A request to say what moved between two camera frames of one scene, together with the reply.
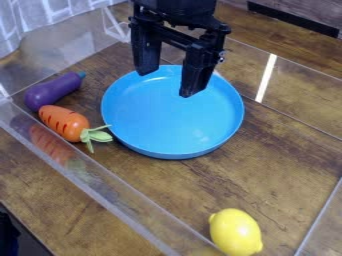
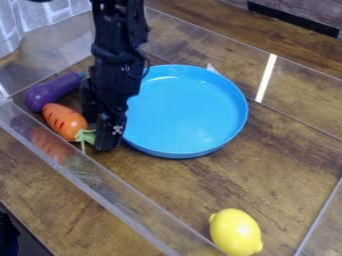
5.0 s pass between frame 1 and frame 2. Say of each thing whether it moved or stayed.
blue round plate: stayed
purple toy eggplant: stayed
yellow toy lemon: stayed
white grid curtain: stayed
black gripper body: moved
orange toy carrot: stayed
